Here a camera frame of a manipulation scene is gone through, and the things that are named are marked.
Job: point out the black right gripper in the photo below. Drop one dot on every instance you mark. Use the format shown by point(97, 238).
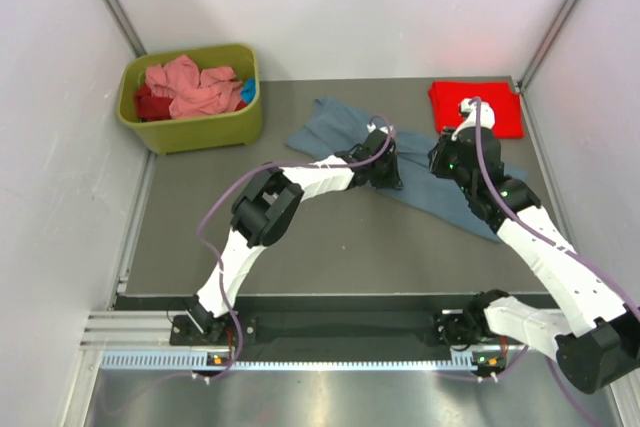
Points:
point(437, 154)

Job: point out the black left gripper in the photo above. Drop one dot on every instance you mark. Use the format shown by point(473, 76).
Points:
point(391, 181)

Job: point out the blue-grey t-shirt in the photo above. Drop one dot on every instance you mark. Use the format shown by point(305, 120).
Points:
point(335, 126)

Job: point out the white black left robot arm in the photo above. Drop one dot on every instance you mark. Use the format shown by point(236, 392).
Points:
point(262, 214)

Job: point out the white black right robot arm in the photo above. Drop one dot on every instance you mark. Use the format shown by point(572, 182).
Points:
point(595, 338)

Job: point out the folded red t-shirt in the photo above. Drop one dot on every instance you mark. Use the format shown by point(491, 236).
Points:
point(445, 97)

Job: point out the olive green plastic bin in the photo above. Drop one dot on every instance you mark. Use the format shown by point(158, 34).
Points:
point(171, 136)

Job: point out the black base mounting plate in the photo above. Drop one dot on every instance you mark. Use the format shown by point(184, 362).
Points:
point(351, 327)

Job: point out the bright blue t-shirt in bin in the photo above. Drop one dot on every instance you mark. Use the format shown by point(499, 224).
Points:
point(249, 90)

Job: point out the pink t-shirt in bin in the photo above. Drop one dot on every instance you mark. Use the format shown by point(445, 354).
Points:
point(185, 91)

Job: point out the dark red t-shirt in bin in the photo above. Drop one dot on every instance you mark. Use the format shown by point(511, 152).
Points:
point(149, 107)

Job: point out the right corner aluminium post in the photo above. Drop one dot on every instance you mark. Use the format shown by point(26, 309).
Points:
point(549, 39)

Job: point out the aluminium extrusion rail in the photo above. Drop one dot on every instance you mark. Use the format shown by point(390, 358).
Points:
point(136, 330)

